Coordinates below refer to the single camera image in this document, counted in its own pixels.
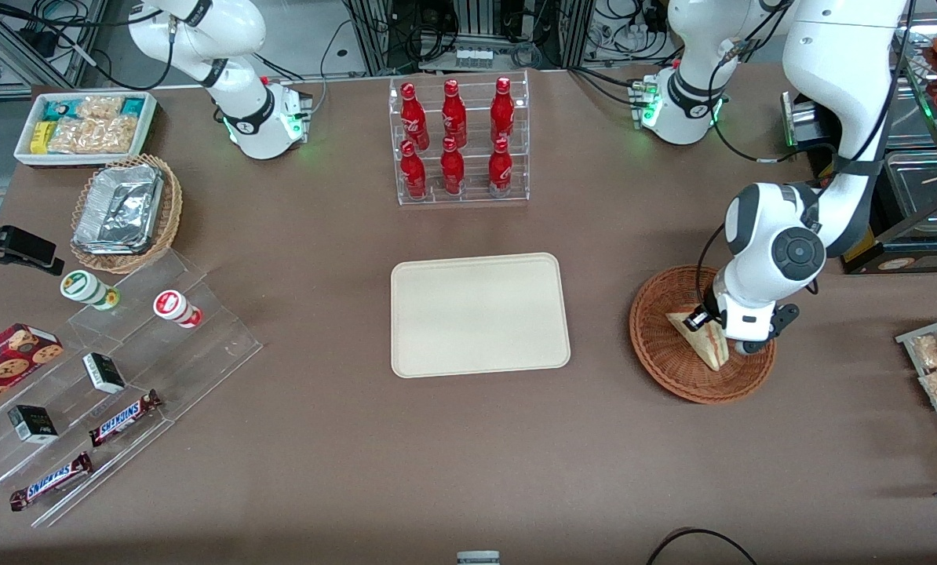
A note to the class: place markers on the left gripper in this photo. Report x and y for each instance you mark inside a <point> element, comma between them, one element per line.
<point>707,313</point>

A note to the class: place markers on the triangular sandwich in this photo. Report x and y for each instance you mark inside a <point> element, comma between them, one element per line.
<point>708,349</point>

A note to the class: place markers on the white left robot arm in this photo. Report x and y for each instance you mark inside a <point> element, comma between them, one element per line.
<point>829,78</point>

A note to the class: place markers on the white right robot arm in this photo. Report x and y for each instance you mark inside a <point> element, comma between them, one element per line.
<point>202,39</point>

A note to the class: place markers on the brown wicker basket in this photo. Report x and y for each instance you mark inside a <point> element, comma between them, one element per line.
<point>665,353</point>

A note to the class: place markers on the beige plastic tray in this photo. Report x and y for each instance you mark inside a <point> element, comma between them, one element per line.
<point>476,314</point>

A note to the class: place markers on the light wicker basket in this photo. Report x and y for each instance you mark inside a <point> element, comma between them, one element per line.
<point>169,220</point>

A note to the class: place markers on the black food warmer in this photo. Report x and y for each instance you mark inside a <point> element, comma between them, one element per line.
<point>931,253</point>

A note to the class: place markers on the red cola bottle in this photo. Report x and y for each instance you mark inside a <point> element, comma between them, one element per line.
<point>453,114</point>
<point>501,169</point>
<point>452,169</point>
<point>413,114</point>
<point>413,173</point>
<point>502,110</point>

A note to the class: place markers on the clear acrylic bottle rack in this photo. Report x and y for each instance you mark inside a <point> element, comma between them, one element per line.
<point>472,188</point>

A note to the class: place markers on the steel warmer pan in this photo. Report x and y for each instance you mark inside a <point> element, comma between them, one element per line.
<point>912,118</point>
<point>927,184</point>

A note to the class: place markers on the small grey device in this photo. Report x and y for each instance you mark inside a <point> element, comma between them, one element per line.
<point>478,558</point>

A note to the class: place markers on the white power strip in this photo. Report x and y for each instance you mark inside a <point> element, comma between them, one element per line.
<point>474,57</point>

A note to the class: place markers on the clear acrylic stepped display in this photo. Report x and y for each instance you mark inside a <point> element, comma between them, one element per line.
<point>202,345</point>

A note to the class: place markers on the red lidded snack cup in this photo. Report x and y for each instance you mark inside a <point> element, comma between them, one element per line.
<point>174,306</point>

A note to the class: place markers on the brown Snickers bar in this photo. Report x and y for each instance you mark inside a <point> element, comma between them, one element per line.
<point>49,482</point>
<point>123,418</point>

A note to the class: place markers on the aluminium foil container stack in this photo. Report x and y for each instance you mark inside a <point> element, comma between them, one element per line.
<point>119,208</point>

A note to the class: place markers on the small black box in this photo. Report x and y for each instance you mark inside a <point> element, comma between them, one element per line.
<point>103,372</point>
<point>32,424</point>

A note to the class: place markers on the teal snack pack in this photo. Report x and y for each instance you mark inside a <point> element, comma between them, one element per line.
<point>133,105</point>
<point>59,108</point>

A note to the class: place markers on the green lidded snack cup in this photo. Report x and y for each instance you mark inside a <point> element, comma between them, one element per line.
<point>84,287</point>

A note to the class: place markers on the clear bag of nuts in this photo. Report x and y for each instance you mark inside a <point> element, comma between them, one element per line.
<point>92,136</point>
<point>100,106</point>

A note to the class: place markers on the yellow snack pack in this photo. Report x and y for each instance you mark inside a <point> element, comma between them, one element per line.
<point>41,136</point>

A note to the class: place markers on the white snack bin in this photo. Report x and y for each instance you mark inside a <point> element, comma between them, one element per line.
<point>25,153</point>

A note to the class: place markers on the red cookie box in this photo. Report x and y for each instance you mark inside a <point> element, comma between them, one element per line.
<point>5,361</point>

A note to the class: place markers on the black camera clamp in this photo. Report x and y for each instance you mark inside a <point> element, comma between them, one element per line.
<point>21,247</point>

